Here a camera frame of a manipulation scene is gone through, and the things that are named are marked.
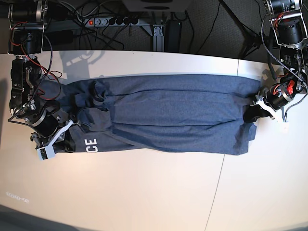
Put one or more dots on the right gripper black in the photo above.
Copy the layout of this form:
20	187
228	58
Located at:
46	124

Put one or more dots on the blue grey T-shirt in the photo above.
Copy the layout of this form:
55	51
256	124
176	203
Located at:
169	113

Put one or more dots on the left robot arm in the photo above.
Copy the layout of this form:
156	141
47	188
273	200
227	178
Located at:
287	60

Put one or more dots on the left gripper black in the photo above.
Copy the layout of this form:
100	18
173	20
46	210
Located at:
279	95

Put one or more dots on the black tripod stand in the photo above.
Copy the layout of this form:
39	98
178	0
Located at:
252	40

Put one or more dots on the grey box with speaker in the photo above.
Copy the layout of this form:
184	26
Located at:
157	5

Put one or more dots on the aluminium frame post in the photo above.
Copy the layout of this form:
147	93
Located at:
154	25

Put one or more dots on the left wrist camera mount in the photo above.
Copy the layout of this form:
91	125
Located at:
277	116

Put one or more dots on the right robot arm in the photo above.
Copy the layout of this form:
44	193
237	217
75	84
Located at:
28	21

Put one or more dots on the white power strip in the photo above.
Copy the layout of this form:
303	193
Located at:
100	22

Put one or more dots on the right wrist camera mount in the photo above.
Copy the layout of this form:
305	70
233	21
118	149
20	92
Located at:
47	147

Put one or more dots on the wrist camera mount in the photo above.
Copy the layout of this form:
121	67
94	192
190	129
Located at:
47	147
277	116

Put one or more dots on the black power adapter brick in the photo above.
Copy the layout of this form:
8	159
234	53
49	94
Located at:
173	36

